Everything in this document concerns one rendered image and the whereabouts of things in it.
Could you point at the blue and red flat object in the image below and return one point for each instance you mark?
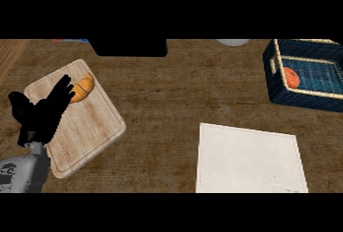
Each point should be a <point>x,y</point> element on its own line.
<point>70,40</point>

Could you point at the black box appliance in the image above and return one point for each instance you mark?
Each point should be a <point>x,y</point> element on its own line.
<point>131,47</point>

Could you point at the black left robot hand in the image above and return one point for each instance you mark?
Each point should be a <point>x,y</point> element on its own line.
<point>42,113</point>

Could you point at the dark blue wicker basket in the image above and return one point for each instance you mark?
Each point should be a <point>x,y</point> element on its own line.
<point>308,75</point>

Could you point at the white placemat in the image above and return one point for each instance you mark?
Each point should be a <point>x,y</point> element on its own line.
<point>251,161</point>

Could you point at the pale wooden cutting board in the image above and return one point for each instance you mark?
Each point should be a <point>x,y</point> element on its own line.
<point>92,123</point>

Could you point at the golden croissant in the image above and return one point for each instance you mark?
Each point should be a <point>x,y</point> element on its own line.
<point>83,87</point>

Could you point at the orange round fruit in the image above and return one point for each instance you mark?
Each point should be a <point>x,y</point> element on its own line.
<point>292,78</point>

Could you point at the pale grey round object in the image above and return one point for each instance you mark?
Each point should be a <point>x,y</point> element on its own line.
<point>233,42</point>

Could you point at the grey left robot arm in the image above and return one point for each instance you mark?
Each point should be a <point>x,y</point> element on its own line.
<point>23,173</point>

